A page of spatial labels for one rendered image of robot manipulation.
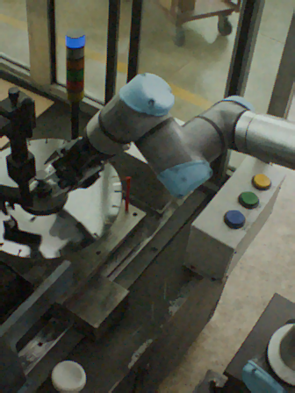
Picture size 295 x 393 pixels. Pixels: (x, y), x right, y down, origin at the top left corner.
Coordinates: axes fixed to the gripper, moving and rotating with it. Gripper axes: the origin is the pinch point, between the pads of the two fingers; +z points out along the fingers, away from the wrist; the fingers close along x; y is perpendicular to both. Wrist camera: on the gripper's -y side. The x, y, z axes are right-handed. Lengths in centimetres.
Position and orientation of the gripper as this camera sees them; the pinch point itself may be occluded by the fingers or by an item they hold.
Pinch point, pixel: (60, 183)
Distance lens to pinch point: 107.9
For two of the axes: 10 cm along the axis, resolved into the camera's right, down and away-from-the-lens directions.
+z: -5.6, 4.1, 7.2
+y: -5.8, 4.2, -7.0
